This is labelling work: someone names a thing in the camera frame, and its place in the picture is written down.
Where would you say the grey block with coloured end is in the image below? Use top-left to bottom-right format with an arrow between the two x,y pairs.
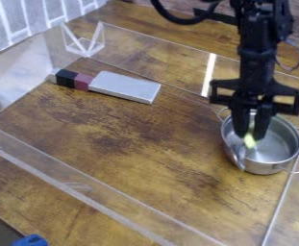
47,68 -> 160,105

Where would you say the clear acrylic triangle stand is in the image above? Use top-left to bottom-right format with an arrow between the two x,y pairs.
60,23 -> 106,58

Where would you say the blue object at corner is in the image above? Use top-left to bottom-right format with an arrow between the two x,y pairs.
11,234 -> 49,246

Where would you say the yellow handled metal spoon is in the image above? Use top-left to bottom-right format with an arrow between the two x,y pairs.
233,116 -> 259,164

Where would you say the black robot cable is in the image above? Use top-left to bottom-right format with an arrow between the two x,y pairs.
150,0 -> 226,26

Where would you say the silver metal pot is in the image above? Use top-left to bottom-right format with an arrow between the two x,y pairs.
216,109 -> 299,175

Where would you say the black wall strip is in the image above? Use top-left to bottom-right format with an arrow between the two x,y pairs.
192,8 -> 238,26

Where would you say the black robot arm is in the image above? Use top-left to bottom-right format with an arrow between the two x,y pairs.
210,0 -> 299,140

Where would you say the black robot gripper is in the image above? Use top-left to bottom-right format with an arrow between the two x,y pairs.
210,47 -> 299,140

